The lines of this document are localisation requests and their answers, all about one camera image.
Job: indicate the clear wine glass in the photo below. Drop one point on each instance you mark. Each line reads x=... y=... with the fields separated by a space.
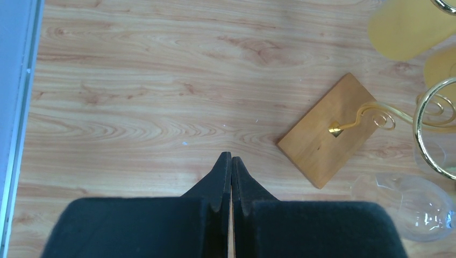
x=442 y=152
x=421 y=210

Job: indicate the yellow wine glass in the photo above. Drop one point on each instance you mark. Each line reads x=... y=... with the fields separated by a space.
x=439 y=66
x=401 y=30

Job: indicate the gold wire glass rack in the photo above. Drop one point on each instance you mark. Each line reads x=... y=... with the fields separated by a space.
x=346 y=116

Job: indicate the aluminium frame rail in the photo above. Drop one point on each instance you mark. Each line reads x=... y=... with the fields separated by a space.
x=20 y=32

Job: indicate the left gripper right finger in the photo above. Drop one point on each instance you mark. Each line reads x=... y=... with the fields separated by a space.
x=265 y=226

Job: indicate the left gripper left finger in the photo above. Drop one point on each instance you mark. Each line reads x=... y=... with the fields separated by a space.
x=195 y=224

